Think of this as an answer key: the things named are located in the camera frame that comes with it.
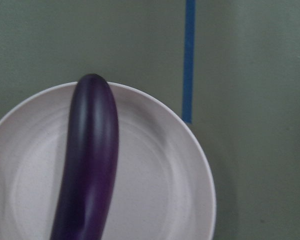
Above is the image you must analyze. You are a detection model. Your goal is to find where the purple eggplant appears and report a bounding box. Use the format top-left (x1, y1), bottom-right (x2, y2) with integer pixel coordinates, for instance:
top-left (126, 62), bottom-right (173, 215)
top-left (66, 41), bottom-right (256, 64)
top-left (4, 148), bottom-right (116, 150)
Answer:
top-left (50, 74), bottom-right (119, 240)

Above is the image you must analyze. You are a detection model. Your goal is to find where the pink plate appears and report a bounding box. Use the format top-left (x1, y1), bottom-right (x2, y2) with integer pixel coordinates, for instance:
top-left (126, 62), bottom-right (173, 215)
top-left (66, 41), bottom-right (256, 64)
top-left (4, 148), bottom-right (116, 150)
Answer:
top-left (0, 83), bottom-right (216, 240)

